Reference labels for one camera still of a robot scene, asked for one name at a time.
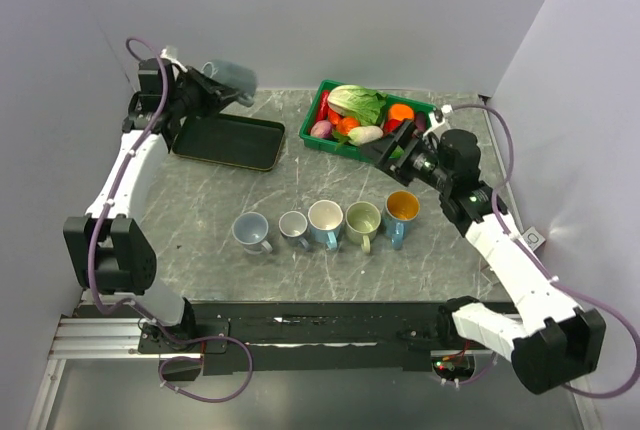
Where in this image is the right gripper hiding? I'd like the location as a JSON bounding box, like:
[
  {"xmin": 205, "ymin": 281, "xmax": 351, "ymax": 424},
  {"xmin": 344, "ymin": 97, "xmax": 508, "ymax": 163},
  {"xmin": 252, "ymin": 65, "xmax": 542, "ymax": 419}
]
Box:
[{"xmin": 356, "ymin": 118, "xmax": 453, "ymax": 193}]

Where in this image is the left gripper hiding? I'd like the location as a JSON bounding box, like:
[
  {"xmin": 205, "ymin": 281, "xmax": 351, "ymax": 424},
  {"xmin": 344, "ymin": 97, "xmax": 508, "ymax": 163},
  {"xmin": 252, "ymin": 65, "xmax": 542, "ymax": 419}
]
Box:
[{"xmin": 169, "ymin": 65, "xmax": 242, "ymax": 119}]

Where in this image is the dark teal mug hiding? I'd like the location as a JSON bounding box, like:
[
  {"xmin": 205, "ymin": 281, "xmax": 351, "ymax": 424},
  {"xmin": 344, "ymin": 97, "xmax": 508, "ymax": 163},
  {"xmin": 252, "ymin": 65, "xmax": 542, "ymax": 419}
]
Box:
[{"xmin": 201, "ymin": 59, "xmax": 258, "ymax": 108}]

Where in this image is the blue butterfly mug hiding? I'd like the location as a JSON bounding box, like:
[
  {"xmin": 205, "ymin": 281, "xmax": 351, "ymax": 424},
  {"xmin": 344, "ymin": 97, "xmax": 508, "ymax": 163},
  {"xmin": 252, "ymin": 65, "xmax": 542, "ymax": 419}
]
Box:
[{"xmin": 383, "ymin": 190, "xmax": 420, "ymax": 250}]

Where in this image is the pale green mug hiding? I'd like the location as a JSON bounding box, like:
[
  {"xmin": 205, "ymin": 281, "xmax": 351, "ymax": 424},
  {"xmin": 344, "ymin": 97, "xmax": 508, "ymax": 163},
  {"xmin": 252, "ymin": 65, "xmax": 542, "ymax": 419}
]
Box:
[{"xmin": 345, "ymin": 201, "xmax": 382, "ymax": 255}]

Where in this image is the light blue faceted mug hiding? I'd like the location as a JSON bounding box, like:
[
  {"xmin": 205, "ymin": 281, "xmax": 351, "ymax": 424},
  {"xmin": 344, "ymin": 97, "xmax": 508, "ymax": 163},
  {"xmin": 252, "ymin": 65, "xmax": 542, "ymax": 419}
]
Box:
[{"xmin": 307, "ymin": 200, "xmax": 344, "ymax": 251}]

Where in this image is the small blue-grey mug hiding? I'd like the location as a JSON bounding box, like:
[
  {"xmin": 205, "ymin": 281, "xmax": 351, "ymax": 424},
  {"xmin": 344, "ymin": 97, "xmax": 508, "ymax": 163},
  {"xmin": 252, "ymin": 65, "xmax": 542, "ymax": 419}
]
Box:
[{"xmin": 278, "ymin": 210, "xmax": 311, "ymax": 251}]

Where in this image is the grey-blue round mug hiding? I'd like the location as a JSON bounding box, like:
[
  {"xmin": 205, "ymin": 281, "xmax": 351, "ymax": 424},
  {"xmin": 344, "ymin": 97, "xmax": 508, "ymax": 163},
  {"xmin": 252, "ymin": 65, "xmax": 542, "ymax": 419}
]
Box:
[{"xmin": 232, "ymin": 212, "xmax": 273, "ymax": 255}]

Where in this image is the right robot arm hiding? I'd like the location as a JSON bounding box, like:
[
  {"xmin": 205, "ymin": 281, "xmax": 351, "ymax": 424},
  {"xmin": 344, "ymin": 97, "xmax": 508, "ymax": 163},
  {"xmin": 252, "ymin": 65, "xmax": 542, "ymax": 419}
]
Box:
[{"xmin": 360, "ymin": 121, "xmax": 606, "ymax": 395}]

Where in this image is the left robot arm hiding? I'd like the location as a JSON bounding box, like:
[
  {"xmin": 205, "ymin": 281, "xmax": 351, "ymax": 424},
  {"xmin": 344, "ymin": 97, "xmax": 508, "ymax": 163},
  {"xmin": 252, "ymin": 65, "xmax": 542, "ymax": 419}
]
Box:
[{"xmin": 63, "ymin": 57, "xmax": 257, "ymax": 352}]

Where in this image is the white radish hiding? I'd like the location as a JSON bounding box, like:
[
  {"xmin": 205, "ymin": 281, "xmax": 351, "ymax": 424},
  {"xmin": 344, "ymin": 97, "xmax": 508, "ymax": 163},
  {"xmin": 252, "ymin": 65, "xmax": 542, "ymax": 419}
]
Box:
[{"xmin": 333, "ymin": 126, "xmax": 384, "ymax": 147}]

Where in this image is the red bell pepper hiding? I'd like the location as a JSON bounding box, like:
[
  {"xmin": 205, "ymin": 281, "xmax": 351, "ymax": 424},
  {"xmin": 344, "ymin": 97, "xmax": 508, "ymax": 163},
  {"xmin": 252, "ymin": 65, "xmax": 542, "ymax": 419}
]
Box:
[{"xmin": 383, "ymin": 119, "xmax": 403, "ymax": 134}]

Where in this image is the orange pumpkin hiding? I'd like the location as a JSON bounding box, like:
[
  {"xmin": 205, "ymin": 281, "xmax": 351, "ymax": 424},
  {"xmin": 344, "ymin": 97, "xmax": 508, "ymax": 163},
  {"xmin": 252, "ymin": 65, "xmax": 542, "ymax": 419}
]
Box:
[{"xmin": 335, "ymin": 117, "xmax": 360, "ymax": 136}]

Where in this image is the orange fruit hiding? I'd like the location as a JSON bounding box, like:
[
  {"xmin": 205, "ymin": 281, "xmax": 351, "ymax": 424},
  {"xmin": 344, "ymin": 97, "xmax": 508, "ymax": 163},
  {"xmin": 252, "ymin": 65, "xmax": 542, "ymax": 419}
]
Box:
[{"xmin": 387, "ymin": 103, "xmax": 415, "ymax": 122}]

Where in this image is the napa cabbage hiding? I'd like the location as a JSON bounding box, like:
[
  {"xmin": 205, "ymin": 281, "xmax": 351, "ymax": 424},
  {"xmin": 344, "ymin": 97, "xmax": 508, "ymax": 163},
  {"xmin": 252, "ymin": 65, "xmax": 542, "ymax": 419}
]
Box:
[{"xmin": 327, "ymin": 85, "xmax": 387, "ymax": 126}]

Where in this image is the purple eggplant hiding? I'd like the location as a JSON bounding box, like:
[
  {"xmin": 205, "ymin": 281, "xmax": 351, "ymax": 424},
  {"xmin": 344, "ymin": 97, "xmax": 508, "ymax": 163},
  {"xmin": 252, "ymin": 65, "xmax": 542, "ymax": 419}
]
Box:
[{"xmin": 414, "ymin": 112, "xmax": 429, "ymax": 133}]

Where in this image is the orange carrot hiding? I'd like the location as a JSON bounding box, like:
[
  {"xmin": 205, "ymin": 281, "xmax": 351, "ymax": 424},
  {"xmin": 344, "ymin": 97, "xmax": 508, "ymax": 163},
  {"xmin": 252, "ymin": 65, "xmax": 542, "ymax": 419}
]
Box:
[{"xmin": 328, "ymin": 109, "xmax": 342, "ymax": 125}]

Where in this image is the purple onion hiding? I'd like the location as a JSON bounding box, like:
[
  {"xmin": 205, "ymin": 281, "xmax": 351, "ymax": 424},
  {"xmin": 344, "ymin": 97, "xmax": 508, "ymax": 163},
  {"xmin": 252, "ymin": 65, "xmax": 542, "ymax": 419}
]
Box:
[{"xmin": 309, "ymin": 120, "xmax": 334, "ymax": 139}]

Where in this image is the red chili pepper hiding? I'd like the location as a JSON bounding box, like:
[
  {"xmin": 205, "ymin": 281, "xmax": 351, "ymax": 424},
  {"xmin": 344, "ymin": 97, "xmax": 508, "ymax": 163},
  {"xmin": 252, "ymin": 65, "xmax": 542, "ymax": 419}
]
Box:
[{"xmin": 316, "ymin": 90, "xmax": 329, "ymax": 121}]

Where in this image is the black serving tray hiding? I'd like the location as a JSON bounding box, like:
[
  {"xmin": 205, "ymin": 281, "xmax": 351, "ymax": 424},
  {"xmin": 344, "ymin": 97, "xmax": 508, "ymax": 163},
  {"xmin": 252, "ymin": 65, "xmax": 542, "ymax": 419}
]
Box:
[{"xmin": 172, "ymin": 114, "xmax": 285, "ymax": 172}]

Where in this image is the green plastic crate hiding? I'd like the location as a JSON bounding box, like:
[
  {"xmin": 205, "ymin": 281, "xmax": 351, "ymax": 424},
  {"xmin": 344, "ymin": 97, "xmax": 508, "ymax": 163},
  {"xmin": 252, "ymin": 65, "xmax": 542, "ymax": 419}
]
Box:
[{"xmin": 299, "ymin": 80, "xmax": 436, "ymax": 161}]

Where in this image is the paper label card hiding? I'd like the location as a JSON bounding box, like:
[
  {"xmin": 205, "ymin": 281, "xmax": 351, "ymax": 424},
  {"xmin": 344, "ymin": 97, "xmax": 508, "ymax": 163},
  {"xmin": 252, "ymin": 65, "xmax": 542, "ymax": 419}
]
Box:
[{"xmin": 522, "ymin": 226, "xmax": 546, "ymax": 252}]

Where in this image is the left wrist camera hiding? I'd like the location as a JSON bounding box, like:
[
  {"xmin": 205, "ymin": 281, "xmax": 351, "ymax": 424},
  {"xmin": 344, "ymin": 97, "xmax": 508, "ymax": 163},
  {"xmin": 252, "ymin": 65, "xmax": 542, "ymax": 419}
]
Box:
[{"xmin": 160, "ymin": 46, "xmax": 187, "ymax": 72}]

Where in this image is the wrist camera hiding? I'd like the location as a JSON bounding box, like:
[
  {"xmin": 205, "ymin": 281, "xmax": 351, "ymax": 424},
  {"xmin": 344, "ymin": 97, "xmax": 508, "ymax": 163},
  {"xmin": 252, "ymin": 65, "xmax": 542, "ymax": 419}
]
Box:
[
  {"xmin": 423, "ymin": 104, "xmax": 453, "ymax": 140},
  {"xmin": 160, "ymin": 46, "xmax": 187, "ymax": 72}
]

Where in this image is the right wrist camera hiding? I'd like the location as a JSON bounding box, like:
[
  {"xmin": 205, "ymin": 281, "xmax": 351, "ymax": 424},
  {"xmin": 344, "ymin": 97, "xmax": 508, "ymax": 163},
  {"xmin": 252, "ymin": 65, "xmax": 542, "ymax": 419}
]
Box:
[{"xmin": 423, "ymin": 104, "xmax": 453, "ymax": 140}]

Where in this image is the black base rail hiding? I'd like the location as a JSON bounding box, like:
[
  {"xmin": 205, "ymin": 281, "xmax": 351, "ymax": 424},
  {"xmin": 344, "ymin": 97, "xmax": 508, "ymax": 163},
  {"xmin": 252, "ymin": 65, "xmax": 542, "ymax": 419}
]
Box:
[{"xmin": 137, "ymin": 301, "xmax": 521, "ymax": 381}]

